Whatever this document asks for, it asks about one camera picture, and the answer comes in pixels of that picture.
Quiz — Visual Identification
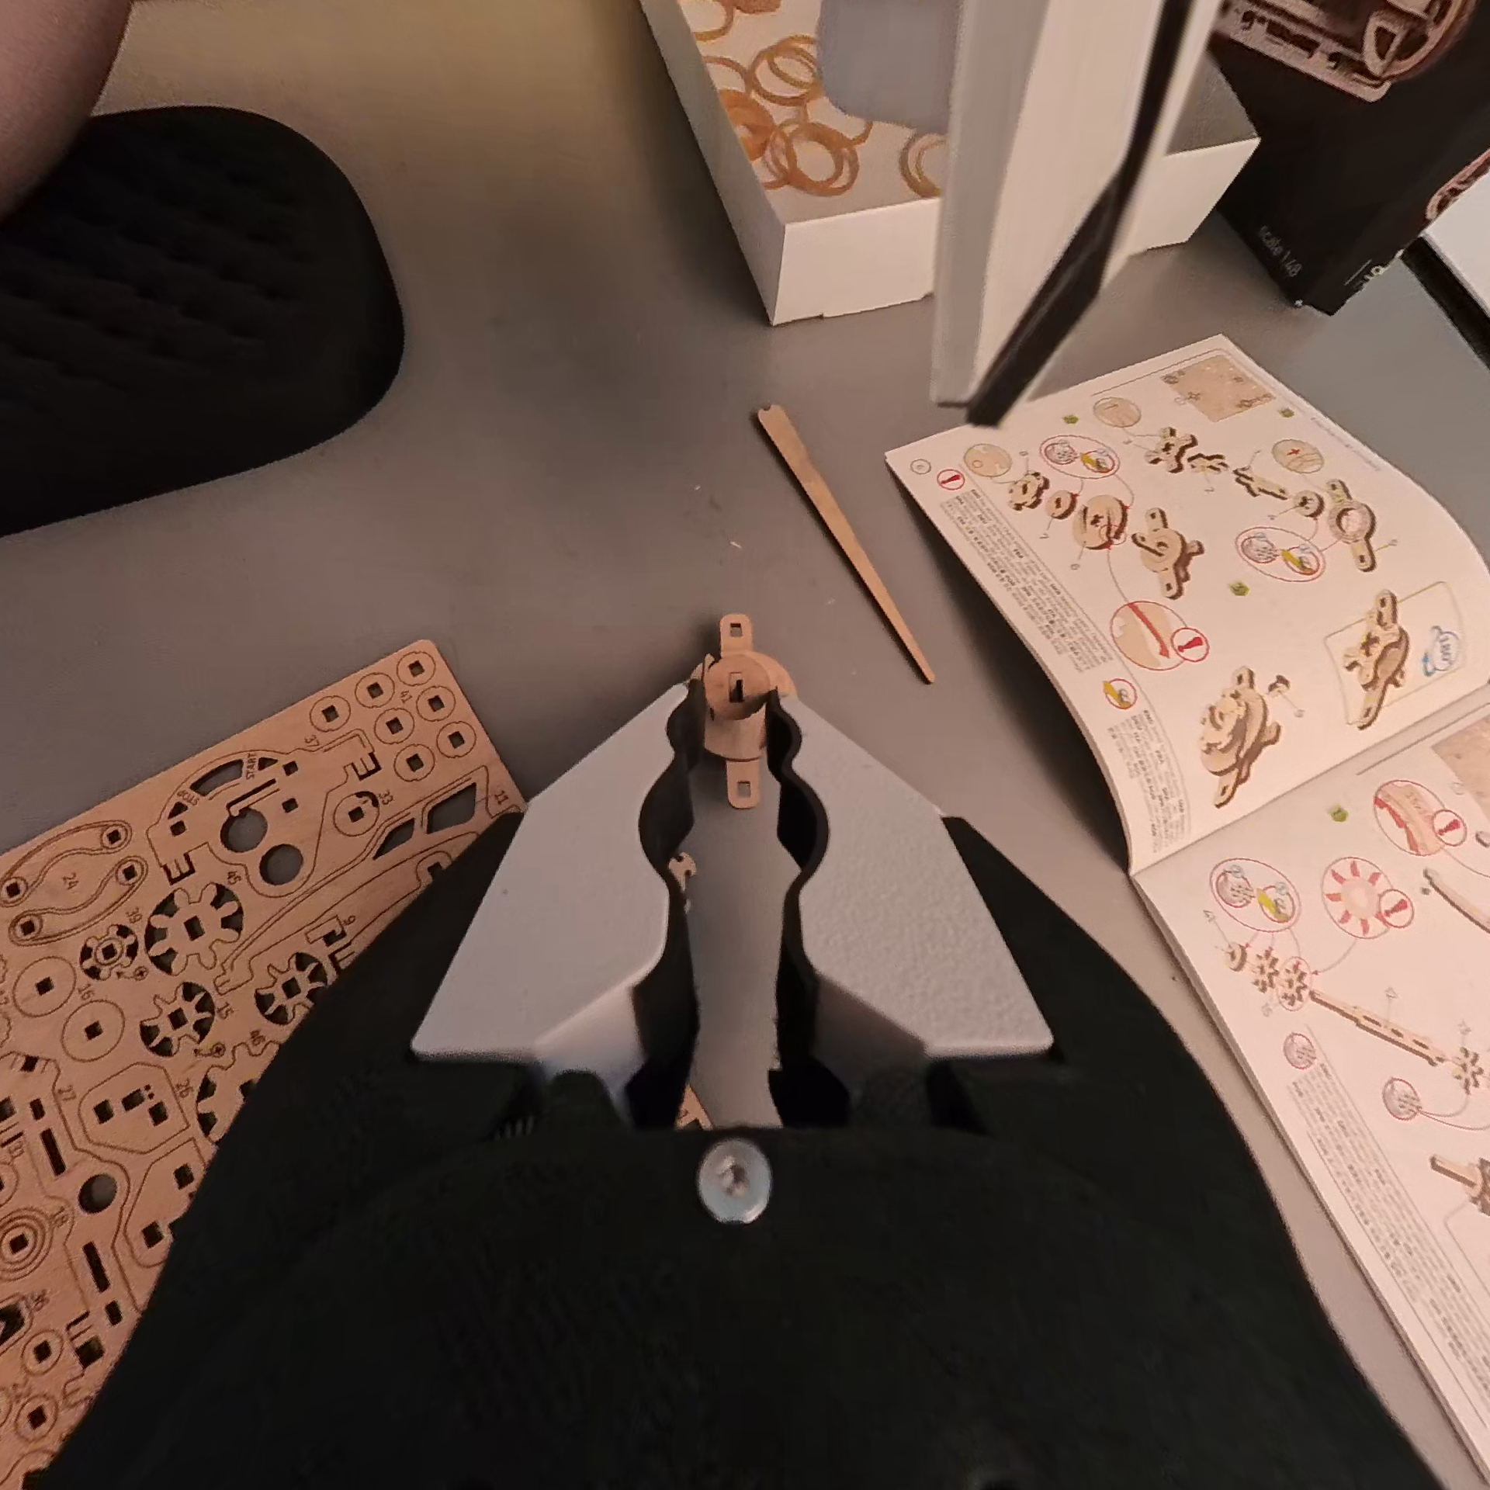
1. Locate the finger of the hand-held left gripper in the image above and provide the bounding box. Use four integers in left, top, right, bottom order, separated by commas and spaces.
931, 0, 1225, 427

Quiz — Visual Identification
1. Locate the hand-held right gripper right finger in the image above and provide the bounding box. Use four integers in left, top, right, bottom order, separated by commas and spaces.
766, 689, 1059, 1102

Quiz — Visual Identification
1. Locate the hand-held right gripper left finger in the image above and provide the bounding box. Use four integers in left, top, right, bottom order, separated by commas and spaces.
408, 682, 699, 1130

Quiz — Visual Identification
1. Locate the small wooden gear piece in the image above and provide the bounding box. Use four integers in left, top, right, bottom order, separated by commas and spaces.
696, 615, 795, 812

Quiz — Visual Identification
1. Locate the person's left forearm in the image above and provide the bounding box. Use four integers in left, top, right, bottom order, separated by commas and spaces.
0, 0, 124, 216

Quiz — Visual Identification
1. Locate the wooden parts sheet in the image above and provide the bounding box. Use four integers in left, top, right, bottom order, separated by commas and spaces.
0, 636, 525, 1490

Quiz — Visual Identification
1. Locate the white cardboard box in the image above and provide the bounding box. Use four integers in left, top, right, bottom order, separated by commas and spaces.
638, 0, 1263, 327

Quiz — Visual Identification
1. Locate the pile of rubber bands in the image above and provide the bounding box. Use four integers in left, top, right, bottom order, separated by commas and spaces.
680, 0, 950, 199

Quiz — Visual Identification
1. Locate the black product box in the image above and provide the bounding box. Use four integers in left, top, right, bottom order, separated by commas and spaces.
1210, 0, 1490, 316

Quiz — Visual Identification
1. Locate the instruction booklet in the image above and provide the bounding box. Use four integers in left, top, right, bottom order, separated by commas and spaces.
883, 334, 1490, 1485

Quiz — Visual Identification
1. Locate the wooden stick tool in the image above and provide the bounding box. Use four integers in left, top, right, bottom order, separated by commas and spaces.
758, 404, 938, 687

